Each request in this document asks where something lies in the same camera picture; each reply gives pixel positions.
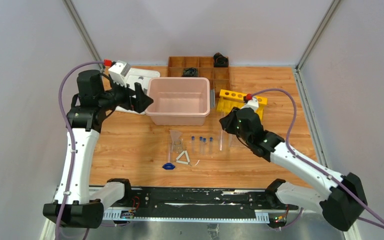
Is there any blue capped tube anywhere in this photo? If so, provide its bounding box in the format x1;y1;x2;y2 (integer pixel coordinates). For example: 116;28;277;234
202;137;207;155
199;136;204;155
208;137;214;155
191;135;195;154

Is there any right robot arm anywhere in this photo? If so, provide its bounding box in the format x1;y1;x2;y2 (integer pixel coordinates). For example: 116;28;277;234
219;107;368;232

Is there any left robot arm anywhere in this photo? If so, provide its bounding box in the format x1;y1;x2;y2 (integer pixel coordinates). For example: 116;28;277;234
42;70;153;229

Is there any yellow test tube rack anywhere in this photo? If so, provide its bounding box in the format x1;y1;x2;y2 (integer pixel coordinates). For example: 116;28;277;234
216;89;268;121

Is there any white plastic lid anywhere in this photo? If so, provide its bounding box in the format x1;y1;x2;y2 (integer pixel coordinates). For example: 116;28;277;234
114;67;161;116

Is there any pink plastic bin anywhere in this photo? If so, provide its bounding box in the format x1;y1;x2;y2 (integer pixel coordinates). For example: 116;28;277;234
144;77;211;126

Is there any glass funnel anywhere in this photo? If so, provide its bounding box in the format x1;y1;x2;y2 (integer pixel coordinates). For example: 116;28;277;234
169;129;183;145

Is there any wooden compartment tray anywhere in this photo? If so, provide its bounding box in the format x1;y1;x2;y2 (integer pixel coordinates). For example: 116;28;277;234
167;56;232;95

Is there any black object in tray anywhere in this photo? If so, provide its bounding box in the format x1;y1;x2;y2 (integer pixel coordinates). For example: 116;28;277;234
182;67;199;78

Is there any small glass beaker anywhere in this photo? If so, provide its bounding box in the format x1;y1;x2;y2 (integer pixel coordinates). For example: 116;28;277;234
172;139;184;154

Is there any white clay triangle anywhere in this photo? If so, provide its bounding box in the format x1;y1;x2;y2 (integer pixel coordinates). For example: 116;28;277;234
175;150;191;165

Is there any black object behind tray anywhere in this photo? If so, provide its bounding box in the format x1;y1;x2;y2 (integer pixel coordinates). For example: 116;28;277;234
213;52;229;68

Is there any blue round cap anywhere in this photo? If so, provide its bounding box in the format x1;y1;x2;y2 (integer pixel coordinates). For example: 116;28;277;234
162;162;176;170

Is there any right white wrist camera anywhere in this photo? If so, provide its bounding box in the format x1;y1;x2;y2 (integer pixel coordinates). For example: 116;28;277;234
241;97;259;112

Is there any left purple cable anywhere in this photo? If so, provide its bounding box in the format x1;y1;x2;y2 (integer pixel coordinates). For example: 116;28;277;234
54;58;114;240

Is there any purple cable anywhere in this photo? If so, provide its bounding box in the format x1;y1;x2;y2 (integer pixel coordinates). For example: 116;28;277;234
243;88;384;237
54;58;114;240

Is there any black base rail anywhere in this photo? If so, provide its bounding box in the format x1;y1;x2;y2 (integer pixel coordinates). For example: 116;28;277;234
103;186;299;223

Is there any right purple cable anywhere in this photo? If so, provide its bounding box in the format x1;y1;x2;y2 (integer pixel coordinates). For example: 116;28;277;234
243;88;384;237

